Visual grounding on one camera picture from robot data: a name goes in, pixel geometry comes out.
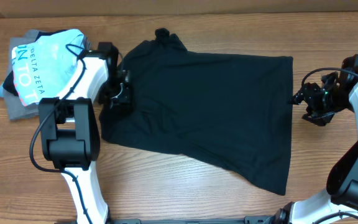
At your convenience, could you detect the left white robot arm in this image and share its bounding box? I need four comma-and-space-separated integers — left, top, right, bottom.
29, 48, 133, 223

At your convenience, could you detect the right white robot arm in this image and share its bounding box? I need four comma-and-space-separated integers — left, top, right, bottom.
263, 54, 358, 224

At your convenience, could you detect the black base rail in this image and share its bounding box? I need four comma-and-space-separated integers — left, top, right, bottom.
54, 215, 279, 224

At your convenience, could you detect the black t-shirt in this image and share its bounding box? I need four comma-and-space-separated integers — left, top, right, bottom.
99, 28, 293, 195

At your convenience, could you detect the grey folded t-shirt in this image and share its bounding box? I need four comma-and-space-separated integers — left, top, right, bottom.
2, 29, 40, 120

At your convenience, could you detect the light blue folded t-shirt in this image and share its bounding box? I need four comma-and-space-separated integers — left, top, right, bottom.
12, 29, 86, 106

